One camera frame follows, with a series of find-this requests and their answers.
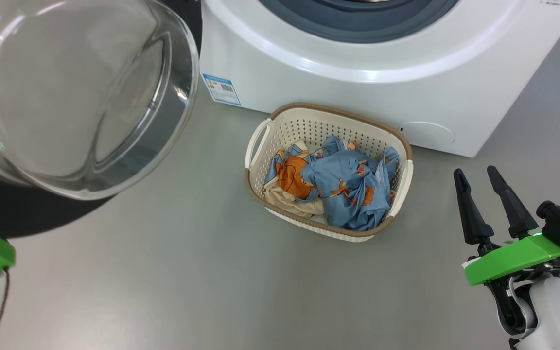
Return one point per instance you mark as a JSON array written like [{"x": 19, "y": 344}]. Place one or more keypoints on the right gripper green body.
[{"x": 513, "y": 260}]

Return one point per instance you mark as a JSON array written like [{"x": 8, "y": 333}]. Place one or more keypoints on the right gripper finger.
[
  {"x": 513, "y": 204},
  {"x": 469, "y": 214}
]

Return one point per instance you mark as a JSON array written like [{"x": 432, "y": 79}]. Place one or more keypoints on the blue bear-print garment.
[{"x": 353, "y": 184}]

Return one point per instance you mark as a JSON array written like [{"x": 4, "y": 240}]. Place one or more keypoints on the black-rimmed glass washer door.
[{"x": 66, "y": 97}]

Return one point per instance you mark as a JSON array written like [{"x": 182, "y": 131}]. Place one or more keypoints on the blue orange cream garment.
[{"x": 292, "y": 177}]

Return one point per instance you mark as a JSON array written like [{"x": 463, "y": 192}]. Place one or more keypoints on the white front-load washing machine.
[{"x": 260, "y": 73}]

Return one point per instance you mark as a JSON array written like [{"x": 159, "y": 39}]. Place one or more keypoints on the round white filter cover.
[{"x": 428, "y": 132}]

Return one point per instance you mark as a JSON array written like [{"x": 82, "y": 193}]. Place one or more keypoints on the cream perforated laundry basket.
[{"x": 309, "y": 126}]

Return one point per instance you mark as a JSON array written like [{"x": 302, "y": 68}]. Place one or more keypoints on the blue energy label sticker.
[{"x": 221, "y": 90}]

